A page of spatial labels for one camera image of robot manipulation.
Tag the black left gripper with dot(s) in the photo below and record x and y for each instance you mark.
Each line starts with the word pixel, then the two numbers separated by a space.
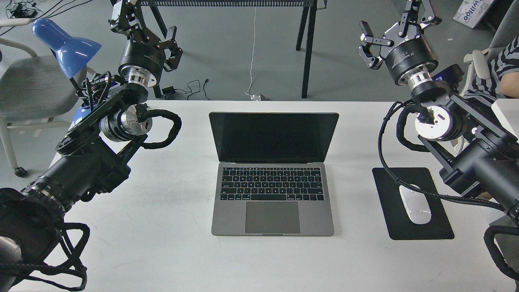
pixel 142 61

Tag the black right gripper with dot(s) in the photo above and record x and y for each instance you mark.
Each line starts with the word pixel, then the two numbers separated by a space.
pixel 404 46

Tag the grey laptop computer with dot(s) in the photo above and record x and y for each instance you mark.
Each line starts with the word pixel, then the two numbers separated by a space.
pixel 271 177

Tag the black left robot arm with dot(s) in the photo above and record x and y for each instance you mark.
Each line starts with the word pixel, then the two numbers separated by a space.
pixel 94 156

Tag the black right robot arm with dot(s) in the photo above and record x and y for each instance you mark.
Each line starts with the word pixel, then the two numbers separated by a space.
pixel 479 157

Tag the white cardboard box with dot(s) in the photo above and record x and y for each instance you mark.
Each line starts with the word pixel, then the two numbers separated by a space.
pixel 471 12

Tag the blue desk lamp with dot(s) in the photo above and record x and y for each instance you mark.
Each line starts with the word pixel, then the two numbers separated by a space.
pixel 72 53

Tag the white chair right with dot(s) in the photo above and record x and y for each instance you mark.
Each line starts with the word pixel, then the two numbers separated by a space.
pixel 478 60

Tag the person in striped shirt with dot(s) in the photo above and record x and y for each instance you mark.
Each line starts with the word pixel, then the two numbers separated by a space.
pixel 504 80

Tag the white power plug on floor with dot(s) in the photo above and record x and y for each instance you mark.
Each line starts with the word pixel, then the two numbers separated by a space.
pixel 258 97

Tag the white side table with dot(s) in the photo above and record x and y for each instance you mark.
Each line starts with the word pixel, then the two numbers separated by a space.
pixel 507 112

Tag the grey office chair left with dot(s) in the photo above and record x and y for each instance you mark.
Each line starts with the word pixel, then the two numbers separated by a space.
pixel 34 91

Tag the white computer mouse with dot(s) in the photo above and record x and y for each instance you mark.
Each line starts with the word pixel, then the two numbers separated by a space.
pixel 415 205

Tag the black mouse pad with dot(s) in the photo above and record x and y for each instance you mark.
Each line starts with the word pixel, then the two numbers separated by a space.
pixel 398 224

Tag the black power adapter with cable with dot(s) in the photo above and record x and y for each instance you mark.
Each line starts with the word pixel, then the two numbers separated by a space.
pixel 193 88

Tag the black metal table frame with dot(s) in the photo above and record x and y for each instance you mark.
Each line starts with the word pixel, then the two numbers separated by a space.
pixel 244 47

